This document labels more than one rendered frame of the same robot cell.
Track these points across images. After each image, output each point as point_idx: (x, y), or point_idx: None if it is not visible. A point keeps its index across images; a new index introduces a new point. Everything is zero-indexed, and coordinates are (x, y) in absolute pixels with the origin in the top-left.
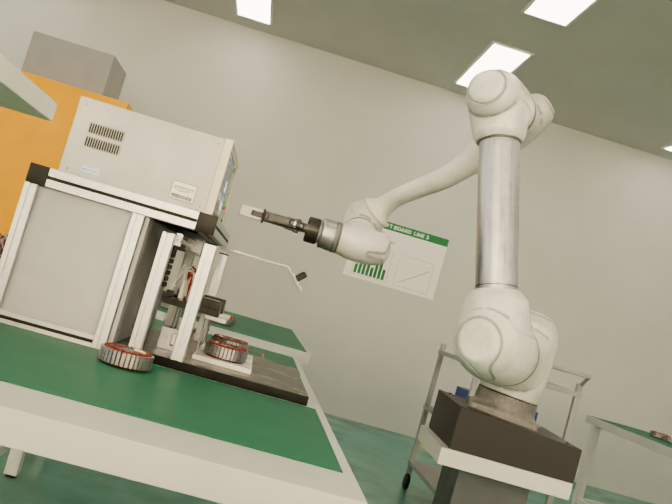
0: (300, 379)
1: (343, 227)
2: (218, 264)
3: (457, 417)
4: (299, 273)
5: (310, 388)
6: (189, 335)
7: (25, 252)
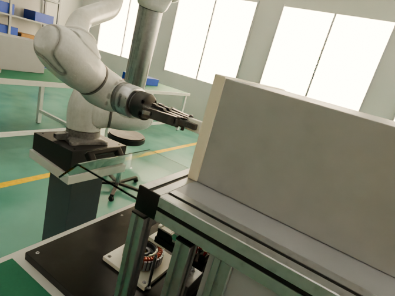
0: (115, 214)
1: None
2: None
3: (125, 150)
4: (94, 154)
5: (95, 219)
6: None
7: None
